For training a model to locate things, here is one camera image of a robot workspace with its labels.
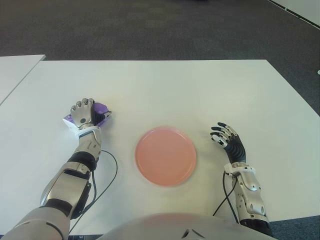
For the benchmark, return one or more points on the pink round plate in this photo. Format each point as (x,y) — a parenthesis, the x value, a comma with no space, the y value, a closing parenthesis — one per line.
(166,156)

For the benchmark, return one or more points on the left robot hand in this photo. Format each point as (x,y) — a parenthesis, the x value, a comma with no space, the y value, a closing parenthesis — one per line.
(82,113)

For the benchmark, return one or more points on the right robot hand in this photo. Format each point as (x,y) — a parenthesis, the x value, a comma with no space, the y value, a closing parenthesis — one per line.
(236,150)

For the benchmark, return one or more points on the white side table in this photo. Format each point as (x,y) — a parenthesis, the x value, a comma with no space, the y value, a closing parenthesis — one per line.
(15,72)

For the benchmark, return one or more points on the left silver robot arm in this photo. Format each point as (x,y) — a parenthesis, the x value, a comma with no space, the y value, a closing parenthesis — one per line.
(67,185)

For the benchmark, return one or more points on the grey robot torso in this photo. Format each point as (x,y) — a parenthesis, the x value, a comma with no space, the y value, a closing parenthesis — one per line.
(162,227)

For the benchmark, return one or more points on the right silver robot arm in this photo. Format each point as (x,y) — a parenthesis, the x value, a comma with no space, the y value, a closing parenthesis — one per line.
(250,195)

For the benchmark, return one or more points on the purple tissue paper pack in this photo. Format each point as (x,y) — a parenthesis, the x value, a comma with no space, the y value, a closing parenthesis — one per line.
(101,107)

